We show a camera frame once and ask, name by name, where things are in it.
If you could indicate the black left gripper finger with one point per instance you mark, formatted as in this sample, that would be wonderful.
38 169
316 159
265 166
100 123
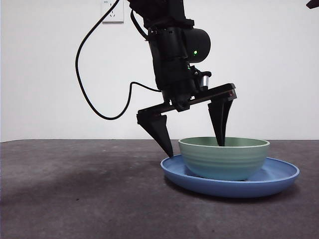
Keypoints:
220 119
159 132

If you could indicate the green ribbed bowl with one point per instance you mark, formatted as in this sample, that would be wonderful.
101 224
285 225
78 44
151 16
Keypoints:
224 161

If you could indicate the blue plate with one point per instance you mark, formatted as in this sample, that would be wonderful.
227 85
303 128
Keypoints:
224 188

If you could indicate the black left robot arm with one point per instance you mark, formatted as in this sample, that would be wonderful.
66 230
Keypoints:
164 15

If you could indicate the white wall socket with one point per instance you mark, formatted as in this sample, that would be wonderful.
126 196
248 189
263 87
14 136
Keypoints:
117 18

